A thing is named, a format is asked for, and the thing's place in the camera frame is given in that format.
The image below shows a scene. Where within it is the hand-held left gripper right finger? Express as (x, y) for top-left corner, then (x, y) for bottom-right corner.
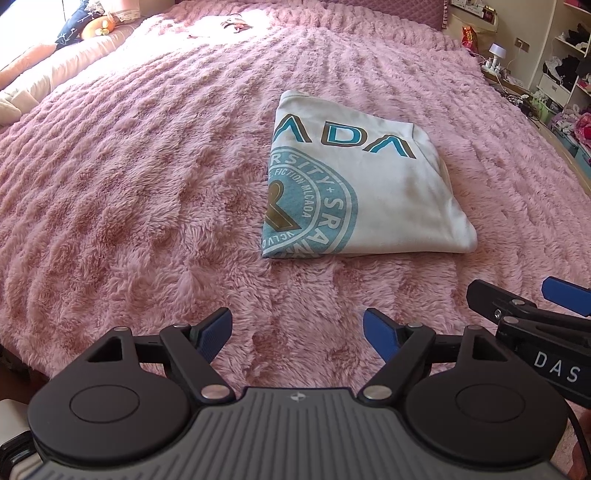
(355, 308), (511, 402)

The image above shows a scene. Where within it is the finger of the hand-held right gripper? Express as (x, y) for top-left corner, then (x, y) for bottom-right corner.
(541, 276), (591, 319)
(465, 279), (544, 325)

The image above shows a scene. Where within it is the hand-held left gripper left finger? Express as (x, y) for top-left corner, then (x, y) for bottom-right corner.
(83, 306), (237, 403)

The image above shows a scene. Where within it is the white printed sweatshirt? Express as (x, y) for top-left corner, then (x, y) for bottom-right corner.
(260, 89), (478, 262)

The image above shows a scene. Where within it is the blue storage bin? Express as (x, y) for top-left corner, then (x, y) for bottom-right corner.
(560, 124), (583, 154)

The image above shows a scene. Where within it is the pink fluffy blanket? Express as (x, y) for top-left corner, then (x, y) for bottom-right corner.
(0, 0), (591, 407)

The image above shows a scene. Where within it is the green storage bin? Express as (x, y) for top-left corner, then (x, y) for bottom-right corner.
(530, 91), (563, 126)

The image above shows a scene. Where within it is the wooden bedside table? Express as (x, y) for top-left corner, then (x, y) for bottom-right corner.
(485, 69), (551, 121)

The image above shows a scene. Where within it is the white box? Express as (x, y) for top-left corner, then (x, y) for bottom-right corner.
(0, 398), (35, 480)

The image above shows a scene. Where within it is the white open wardrobe shelf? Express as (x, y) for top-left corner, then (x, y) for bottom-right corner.
(534, 0), (591, 121)

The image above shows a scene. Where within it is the cream headboard shelf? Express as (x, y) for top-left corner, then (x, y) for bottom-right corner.
(450, 0), (502, 34)

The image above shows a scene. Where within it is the pale pink side quilt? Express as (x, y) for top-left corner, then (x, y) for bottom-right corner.
(0, 31), (140, 126)

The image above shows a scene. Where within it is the purple quilted headboard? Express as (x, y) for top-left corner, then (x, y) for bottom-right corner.
(318, 0), (452, 31)

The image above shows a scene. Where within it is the orange plush toy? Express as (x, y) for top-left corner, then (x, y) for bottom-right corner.
(80, 13), (117, 38)

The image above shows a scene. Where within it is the pink pillow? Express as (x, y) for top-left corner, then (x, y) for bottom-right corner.
(0, 43), (57, 87)

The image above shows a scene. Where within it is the navy patterned pillow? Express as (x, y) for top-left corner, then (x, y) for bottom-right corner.
(54, 0), (101, 50)

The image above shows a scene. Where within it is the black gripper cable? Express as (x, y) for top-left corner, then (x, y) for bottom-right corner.
(564, 404), (591, 464)

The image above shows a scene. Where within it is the wooden bed frame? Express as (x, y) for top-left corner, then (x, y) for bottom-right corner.
(544, 128), (591, 186)

